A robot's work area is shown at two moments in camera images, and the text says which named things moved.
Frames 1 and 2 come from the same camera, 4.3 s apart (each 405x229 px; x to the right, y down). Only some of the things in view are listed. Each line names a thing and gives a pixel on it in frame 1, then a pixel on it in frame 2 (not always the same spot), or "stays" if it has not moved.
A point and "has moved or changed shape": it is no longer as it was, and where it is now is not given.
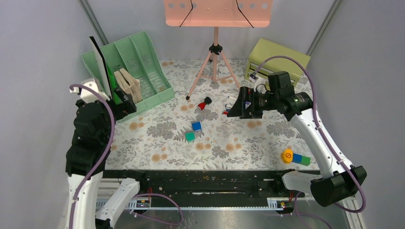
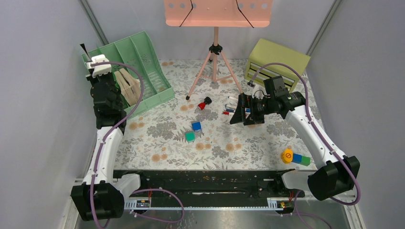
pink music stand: [217, 14] stays
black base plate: [243, 185] stays
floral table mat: [193, 131] stays
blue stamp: [197, 126] stays
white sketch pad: [102, 66] has moved or changed shape
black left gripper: [128, 104] → [94, 79]
